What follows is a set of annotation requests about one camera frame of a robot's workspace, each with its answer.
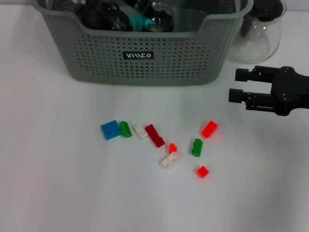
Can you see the dark clay teapot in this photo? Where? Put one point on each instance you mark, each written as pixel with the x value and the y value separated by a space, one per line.
pixel 90 17

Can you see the white toy brick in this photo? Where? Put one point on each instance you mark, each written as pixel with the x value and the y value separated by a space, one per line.
pixel 140 130
pixel 170 160

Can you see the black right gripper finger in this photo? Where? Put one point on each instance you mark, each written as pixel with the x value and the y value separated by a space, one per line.
pixel 236 95
pixel 241 75

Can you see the grey-green perforated storage bin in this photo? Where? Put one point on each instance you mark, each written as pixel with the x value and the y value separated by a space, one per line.
pixel 144 70

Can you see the green toy brick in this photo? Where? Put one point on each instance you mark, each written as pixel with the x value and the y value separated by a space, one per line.
pixel 197 148
pixel 125 129

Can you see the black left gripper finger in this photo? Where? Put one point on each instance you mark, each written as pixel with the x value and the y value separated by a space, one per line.
pixel 135 6

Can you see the bright red rectangular brick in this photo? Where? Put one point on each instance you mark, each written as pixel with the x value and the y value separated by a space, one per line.
pixel 209 129

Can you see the glass carafe black lid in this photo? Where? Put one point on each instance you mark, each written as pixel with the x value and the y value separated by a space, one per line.
pixel 256 43

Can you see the cyan square toy brick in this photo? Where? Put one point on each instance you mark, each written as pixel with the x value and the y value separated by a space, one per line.
pixel 138 22

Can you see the small red stepped brick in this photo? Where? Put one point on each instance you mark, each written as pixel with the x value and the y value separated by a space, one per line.
pixel 172 148

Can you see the dark red long brick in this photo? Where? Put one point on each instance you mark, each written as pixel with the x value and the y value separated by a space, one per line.
pixel 157 139

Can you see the bright red square brick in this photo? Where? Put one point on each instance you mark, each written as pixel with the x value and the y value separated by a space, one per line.
pixel 202 172

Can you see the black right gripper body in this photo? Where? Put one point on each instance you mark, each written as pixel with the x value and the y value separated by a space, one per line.
pixel 289 91

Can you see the blue square toy brick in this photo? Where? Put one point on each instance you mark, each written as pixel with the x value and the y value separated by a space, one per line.
pixel 111 130

